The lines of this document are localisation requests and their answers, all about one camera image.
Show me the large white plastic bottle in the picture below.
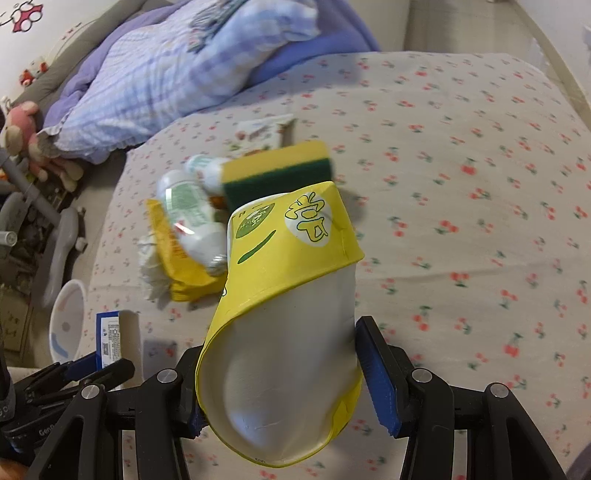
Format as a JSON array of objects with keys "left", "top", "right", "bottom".
[{"left": 156, "top": 170, "right": 229, "bottom": 278}]

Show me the blue white carton box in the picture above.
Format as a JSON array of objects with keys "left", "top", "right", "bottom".
[{"left": 95, "top": 310, "right": 141, "bottom": 370}]

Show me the white tissue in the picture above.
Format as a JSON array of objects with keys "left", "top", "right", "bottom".
[{"left": 137, "top": 233, "right": 174, "bottom": 308}]

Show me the grey chair base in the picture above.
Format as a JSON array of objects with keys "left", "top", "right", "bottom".
[{"left": 0, "top": 152, "right": 88, "bottom": 305}]

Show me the cherry print bed sheet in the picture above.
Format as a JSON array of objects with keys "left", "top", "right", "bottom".
[{"left": 88, "top": 51, "right": 591, "bottom": 480}]

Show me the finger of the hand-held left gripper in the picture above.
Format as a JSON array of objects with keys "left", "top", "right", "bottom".
[
  {"left": 90, "top": 357, "right": 136, "bottom": 393},
  {"left": 11, "top": 353, "right": 100, "bottom": 393}
]

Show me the white plastic bin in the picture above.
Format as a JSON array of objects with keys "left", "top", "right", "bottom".
[{"left": 48, "top": 279, "right": 88, "bottom": 365}]

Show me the red cartoon wall sticker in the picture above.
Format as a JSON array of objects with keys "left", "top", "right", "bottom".
[{"left": 9, "top": 0, "right": 44, "bottom": 34}]

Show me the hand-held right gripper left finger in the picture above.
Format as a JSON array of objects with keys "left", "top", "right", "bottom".
[{"left": 25, "top": 346, "right": 206, "bottom": 480}]

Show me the yellow snack packet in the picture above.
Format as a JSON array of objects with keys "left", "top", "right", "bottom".
[{"left": 147, "top": 198, "right": 228, "bottom": 303}]

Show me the purple duvet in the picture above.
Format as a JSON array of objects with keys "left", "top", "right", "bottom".
[{"left": 44, "top": 0, "right": 382, "bottom": 125}]

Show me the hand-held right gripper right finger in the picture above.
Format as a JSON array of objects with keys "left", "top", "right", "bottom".
[{"left": 355, "top": 316, "right": 568, "bottom": 480}]

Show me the yellow paper cup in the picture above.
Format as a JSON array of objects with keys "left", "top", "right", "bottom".
[{"left": 195, "top": 181, "right": 365, "bottom": 470}]

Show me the plush monkey toy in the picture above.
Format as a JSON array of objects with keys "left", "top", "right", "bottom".
[{"left": 0, "top": 102, "right": 84, "bottom": 192}]

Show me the white printed wrapper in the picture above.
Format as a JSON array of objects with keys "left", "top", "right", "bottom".
[{"left": 226, "top": 114, "right": 296, "bottom": 155}]

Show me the small white plastic bottle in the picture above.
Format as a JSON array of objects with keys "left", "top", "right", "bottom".
[{"left": 185, "top": 154, "right": 229, "bottom": 195}]

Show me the blue checked quilt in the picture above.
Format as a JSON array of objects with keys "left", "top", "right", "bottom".
[{"left": 37, "top": 0, "right": 321, "bottom": 164}]

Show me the yellow green sponge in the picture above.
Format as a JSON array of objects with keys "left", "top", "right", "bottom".
[{"left": 221, "top": 141, "right": 334, "bottom": 210}]

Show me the cardboard box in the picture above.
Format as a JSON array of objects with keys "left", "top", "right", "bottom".
[{"left": 0, "top": 291, "right": 33, "bottom": 356}]

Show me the grey padded bed bumper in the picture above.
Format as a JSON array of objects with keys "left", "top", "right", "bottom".
[{"left": 14, "top": 0, "right": 153, "bottom": 107}]

